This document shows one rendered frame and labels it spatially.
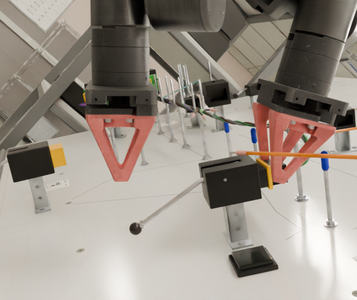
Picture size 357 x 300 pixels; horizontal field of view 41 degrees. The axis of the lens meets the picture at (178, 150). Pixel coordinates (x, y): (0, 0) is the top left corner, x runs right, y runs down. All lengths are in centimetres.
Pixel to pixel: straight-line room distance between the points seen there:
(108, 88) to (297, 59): 19
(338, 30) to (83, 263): 37
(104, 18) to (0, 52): 770
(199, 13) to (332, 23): 14
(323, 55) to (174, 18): 16
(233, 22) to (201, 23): 116
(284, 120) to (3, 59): 773
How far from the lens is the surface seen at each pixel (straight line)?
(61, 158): 74
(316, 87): 50
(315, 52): 49
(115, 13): 45
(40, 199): 77
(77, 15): 810
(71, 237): 64
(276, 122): 48
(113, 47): 45
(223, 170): 49
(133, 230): 51
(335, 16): 50
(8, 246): 67
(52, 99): 138
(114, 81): 45
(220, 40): 156
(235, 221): 52
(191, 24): 43
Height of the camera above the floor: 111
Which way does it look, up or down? 3 degrees up
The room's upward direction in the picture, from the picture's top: 41 degrees clockwise
